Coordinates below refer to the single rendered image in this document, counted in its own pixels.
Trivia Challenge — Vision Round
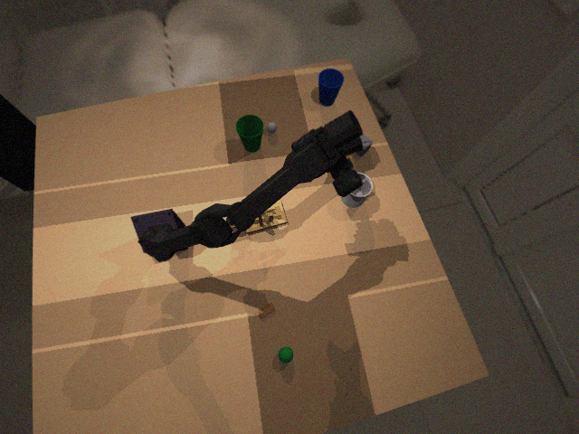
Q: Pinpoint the green plastic cup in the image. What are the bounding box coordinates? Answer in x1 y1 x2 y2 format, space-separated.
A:
235 115 263 152

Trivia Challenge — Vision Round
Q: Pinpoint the dark blue cup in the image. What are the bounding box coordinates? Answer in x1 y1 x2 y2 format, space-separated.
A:
318 68 344 107

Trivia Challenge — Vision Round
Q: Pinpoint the green ball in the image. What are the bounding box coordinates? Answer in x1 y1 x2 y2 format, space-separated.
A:
278 346 293 363

